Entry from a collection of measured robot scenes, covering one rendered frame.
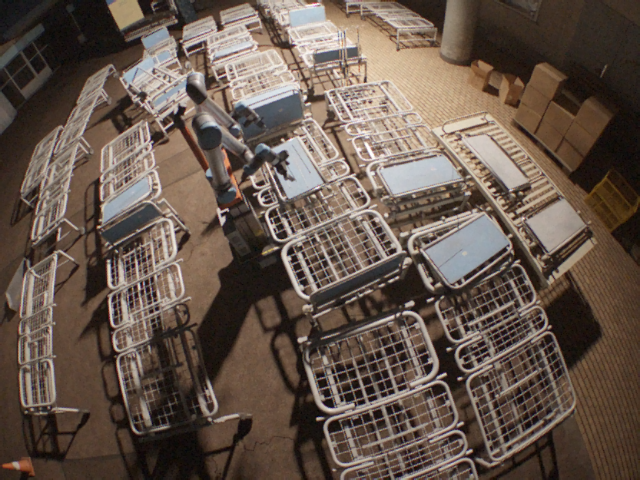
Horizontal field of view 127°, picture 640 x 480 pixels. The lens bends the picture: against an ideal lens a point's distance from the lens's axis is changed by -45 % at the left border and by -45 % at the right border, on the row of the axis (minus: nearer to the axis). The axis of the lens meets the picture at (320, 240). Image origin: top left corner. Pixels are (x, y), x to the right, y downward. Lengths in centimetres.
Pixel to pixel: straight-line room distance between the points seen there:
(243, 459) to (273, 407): 59
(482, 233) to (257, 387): 231
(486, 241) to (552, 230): 68
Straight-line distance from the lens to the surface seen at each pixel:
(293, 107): 324
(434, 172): 271
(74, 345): 423
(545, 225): 276
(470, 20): 573
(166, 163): 453
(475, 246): 240
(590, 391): 360
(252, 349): 269
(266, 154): 163
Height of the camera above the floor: 252
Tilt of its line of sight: 61 degrees down
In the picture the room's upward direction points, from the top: 13 degrees counter-clockwise
